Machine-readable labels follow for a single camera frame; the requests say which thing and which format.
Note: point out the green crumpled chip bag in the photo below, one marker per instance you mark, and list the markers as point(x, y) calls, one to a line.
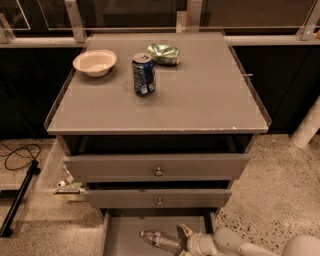
point(164, 54)

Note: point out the clear plastic side bin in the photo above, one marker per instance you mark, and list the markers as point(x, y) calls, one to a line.
point(56, 180)

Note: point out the grey top drawer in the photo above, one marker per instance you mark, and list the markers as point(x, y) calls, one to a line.
point(156, 167)

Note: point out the grey bottom drawer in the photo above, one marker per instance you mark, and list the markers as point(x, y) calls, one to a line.
point(122, 228)

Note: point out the black metal floor bar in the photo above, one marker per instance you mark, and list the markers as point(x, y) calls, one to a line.
point(33, 170)

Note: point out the grey drawer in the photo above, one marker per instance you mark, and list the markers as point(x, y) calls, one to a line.
point(156, 167)
point(158, 198)
point(122, 228)

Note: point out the grey middle drawer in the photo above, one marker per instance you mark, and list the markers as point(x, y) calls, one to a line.
point(158, 198)

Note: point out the white paper bowl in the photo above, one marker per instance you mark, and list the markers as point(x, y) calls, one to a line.
point(95, 63)

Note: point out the metal window railing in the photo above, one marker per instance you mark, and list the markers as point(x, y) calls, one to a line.
point(59, 23)

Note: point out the blue soda can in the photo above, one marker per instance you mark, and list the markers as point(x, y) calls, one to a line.
point(144, 74)

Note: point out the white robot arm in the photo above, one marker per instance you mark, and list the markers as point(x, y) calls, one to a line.
point(225, 242)

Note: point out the white pipe leg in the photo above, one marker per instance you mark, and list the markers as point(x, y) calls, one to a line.
point(308, 127)

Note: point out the grey drawer cabinet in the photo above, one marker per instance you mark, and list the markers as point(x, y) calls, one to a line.
point(202, 105)

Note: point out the clear plastic water bottle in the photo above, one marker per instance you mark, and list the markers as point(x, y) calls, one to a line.
point(161, 240)

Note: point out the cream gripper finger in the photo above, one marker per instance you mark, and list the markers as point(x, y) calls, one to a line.
point(184, 231)

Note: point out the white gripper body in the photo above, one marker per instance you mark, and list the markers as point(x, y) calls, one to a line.
point(197, 246)

